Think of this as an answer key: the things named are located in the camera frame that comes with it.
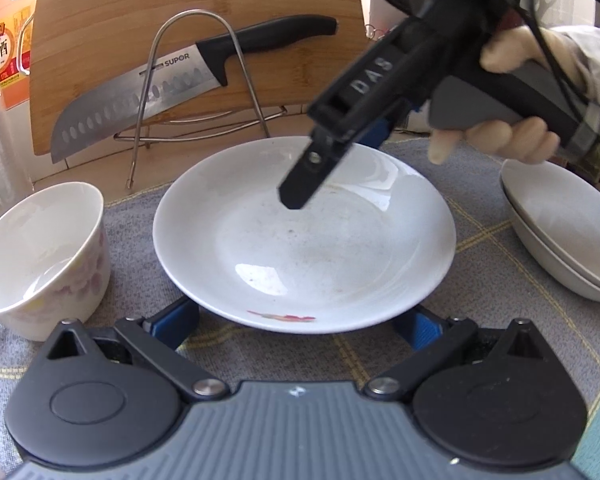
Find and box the grey and blue checked towel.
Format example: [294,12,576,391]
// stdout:
[0,137,600,480]

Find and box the orange cooking wine jug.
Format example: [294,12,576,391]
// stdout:
[0,0,36,111]

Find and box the metal wire rack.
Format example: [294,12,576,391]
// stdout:
[112,10,288,190]

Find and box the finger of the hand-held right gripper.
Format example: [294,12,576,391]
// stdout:
[277,130,353,211]
[350,117,393,150]

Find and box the kitchen knife with black handle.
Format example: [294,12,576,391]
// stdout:
[50,15,338,164]

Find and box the person's right hand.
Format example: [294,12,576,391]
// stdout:
[427,25,588,166]

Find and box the white bowl with pink flowers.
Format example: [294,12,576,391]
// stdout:
[0,182,112,342]

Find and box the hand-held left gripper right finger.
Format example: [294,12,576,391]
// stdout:
[364,305,548,403]

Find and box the black cable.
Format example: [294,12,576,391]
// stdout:
[515,0,600,161]

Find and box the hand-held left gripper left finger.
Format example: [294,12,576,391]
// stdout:
[47,296,231,405]

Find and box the bamboo cutting board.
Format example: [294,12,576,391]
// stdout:
[17,0,368,156]

